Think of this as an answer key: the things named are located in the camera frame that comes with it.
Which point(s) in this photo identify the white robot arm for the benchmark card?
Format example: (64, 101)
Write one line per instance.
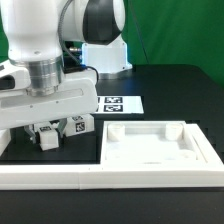
(56, 48)

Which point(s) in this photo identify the white part left edge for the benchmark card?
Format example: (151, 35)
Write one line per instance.
(5, 138)

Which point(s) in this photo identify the white sheet with tags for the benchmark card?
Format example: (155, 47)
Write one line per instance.
(120, 105)

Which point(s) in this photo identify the white square table top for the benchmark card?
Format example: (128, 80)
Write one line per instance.
(148, 143)

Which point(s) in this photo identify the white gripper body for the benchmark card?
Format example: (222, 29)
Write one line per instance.
(76, 95)

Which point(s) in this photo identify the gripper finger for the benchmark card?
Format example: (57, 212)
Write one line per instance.
(30, 131)
(61, 126)

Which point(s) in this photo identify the white L-shaped obstacle fence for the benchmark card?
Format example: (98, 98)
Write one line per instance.
(101, 176)

